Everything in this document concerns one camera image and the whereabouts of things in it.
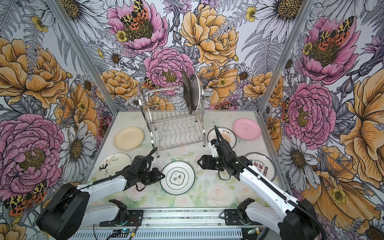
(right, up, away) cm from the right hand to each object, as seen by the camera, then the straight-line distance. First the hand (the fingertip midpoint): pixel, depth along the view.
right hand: (204, 167), depth 78 cm
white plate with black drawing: (-56, -2, +15) cm, 58 cm away
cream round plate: (-51, +12, +27) cm, 59 cm away
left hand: (-23, -10, +8) cm, 26 cm away
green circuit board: (-37, -28, -6) cm, 47 cm away
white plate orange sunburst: (+18, +15, +30) cm, 38 cm away
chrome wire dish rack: (-23, +22, +30) cm, 43 cm away
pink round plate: (+33, +19, +33) cm, 50 cm away
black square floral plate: (-9, +40, +7) cm, 42 cm away
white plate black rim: (-14, -9, +9) cm, 19 cm away
